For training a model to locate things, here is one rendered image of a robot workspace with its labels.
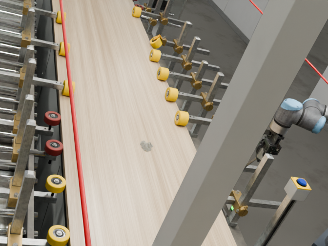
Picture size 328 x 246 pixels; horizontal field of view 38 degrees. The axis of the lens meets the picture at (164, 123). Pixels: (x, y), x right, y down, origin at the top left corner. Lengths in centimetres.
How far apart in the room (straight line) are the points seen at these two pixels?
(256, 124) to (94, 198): 145
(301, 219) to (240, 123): 359
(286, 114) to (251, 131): 170
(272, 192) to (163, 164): 206
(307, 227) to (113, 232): 248
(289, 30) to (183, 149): 198
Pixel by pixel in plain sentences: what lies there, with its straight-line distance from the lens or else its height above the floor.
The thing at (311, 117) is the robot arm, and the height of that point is 136.
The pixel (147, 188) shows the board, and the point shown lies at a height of 90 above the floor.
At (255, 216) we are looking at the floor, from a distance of 388.
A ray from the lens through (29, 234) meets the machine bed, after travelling 188.
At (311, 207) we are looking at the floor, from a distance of 438.
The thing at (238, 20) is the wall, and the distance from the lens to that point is 770.
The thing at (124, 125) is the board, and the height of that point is 90.
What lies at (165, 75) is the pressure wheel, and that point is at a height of 95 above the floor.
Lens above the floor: 222
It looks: 30 degrees down
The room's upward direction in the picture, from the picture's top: 23 degrees clockwise
